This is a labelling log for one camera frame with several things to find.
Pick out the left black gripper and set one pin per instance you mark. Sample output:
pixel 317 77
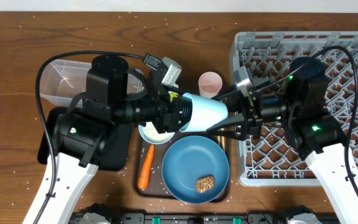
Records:
pixel 165 115

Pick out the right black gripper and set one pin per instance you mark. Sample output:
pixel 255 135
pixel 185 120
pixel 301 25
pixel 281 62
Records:
pixel 250 114

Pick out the yellow snack wrapper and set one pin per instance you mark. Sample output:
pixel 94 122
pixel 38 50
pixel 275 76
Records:
pixel 173 95

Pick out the light blue plastic cup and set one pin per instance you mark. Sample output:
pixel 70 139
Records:
pixel 205 113

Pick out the white bowl with rice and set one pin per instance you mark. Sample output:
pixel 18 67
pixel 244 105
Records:
pixel 150 134

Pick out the orange carrot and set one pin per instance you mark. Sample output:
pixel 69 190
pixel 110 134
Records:
pixel 144 177

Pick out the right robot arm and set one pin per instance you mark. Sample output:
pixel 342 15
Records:
pixel 309 128

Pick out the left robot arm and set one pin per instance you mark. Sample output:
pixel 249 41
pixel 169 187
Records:
pixel 64 180

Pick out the grey plastic dishwasher rack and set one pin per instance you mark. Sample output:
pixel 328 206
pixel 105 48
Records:
pixel 268 159

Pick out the right wooden chopstick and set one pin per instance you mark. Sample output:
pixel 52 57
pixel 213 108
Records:
pixel 222 142

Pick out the dark brown serving tray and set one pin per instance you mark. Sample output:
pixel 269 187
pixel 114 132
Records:
pixel 156 187

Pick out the large blue plate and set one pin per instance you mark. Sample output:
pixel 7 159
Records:
pixel 189 159

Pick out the black plastic tray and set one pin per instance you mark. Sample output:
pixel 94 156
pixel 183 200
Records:
pixel 117 152

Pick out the brown food chunk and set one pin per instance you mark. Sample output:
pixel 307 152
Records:
pixel 205 184

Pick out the clear plastic bin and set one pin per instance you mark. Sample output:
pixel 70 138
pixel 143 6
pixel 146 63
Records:
pixel 61 82

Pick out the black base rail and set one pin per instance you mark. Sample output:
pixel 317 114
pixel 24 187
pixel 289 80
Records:
pixel 98 213

